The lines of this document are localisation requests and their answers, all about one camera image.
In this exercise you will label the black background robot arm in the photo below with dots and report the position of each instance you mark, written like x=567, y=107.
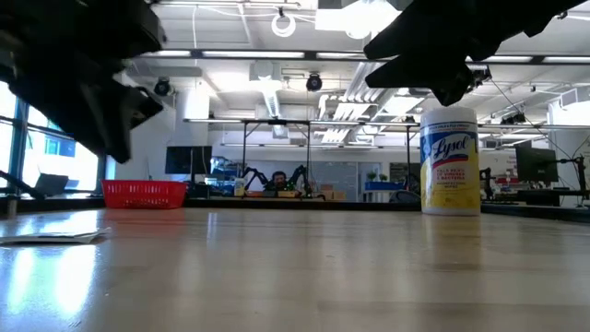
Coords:
x=300, y=177
x=252, y=177

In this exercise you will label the black background metal gantry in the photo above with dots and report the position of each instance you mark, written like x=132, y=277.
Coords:
x=276, y=122

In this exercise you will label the person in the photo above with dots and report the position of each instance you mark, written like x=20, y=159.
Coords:
x=279, y=179

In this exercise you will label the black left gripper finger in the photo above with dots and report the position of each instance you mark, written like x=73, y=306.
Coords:
x=143, y=107
x=106, y=133

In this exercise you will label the black wall screen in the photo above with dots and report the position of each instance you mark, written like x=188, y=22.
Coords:
x=188, y=160

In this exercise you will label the red plastic mesh basket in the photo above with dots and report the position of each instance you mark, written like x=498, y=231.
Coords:
x=143, y=193

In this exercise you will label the brown cardboard boxes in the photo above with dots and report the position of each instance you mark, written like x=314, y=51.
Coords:
x=329, y=193

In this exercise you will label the small green plant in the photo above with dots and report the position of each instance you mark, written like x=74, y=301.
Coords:
x=371, y=175
x=383, y=176

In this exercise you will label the black ceiling spotlight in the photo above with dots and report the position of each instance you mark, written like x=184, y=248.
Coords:
x=314, y=82
x=162, y=86

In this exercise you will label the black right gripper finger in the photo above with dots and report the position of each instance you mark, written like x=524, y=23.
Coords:
x=410, y=37
x=428, y=74

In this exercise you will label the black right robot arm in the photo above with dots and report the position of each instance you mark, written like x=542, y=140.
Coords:
x=562, y=9

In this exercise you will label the black overhead light bar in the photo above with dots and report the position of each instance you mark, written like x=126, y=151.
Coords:
x=311, y=55

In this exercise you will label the black monitor stand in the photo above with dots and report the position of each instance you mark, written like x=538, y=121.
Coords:
x=578, y=175

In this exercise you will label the Lysol wipes canister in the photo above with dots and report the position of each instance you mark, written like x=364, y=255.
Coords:
x=449, y=184

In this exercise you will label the black desk monitor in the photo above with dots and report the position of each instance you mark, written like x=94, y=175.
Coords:
x=534, y=163

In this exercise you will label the background yellow wipes canister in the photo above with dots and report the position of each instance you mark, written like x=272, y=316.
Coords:
x=239, y=186

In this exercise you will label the dark laptop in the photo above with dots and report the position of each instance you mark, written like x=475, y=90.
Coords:
x=50, y=184

